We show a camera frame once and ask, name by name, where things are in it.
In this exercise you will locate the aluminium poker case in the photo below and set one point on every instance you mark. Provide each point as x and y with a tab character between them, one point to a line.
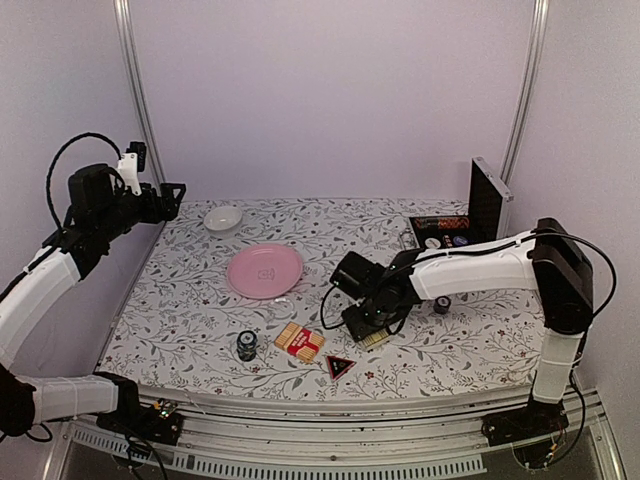
486	218

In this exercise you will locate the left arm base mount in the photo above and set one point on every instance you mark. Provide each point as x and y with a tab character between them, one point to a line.
159	422

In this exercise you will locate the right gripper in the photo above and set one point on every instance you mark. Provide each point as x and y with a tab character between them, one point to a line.
360	326

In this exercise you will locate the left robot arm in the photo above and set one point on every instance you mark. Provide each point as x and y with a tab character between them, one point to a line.
106	202

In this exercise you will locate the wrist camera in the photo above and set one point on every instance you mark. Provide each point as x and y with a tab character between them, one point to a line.
356	276
131	163

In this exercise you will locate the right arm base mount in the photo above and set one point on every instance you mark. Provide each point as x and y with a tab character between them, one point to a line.
526	423

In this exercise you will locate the aluminium frame post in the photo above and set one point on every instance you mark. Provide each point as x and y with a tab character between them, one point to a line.
124	25
533	59

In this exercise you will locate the black triangular dealer badge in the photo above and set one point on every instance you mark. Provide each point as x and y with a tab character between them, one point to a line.
338	367

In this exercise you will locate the right aluminium frame post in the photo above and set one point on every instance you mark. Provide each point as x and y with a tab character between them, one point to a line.
533	59

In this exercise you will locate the pink plate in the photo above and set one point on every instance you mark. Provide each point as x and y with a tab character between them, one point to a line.
264	271

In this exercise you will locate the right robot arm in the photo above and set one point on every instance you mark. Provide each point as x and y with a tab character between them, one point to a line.
546	261

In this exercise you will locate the clear plastic wrap piece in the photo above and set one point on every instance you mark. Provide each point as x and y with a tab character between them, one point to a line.
279	310

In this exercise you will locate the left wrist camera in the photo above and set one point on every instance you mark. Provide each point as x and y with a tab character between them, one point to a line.
131	163

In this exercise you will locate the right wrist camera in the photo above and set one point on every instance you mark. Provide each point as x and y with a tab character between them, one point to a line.
356	276

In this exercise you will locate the red card deck box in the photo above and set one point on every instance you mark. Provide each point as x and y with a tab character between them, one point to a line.
299	342

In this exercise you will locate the left aluminium frame post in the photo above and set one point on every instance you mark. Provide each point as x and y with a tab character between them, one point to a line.
124	25

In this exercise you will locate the white bowl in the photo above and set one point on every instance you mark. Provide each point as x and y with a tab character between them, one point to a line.
223	219

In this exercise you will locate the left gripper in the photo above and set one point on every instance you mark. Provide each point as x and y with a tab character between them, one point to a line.
170	207

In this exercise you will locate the front aluminium rail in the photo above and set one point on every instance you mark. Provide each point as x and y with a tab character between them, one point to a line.
428	438

